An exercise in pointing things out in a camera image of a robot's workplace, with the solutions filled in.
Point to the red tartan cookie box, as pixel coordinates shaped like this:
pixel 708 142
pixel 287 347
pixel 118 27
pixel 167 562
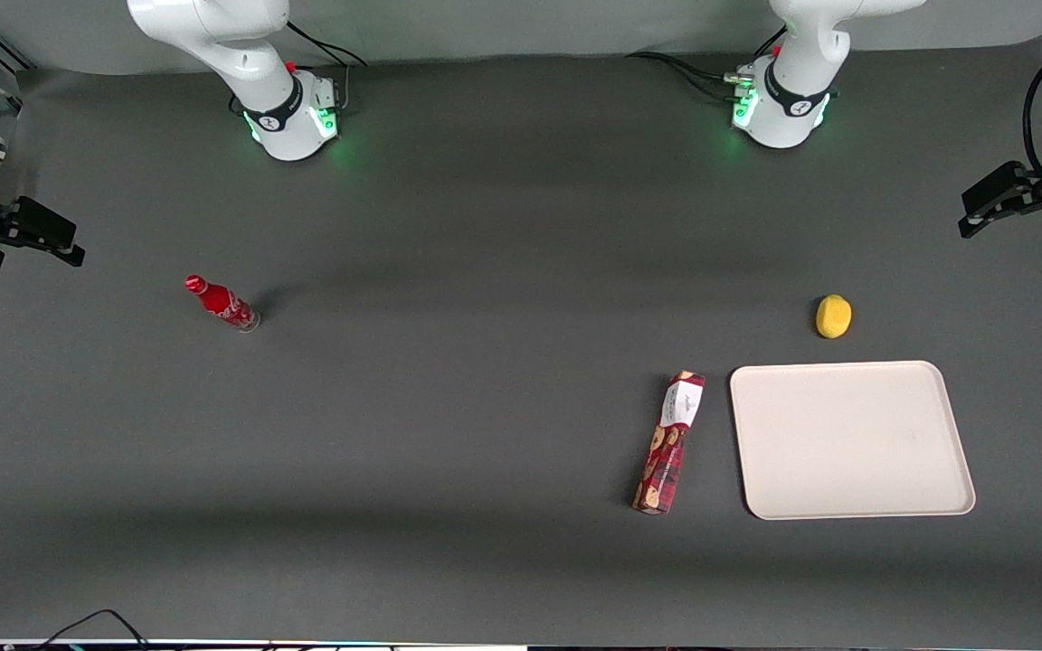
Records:
pixel 668 443

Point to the beige plastic tray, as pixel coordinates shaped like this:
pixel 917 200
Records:
pixel 851 440

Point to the red cola bottle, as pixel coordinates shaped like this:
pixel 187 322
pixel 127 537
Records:
pixel 221 303

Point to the yellow lemon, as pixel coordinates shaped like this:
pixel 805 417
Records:
pixel 833 316

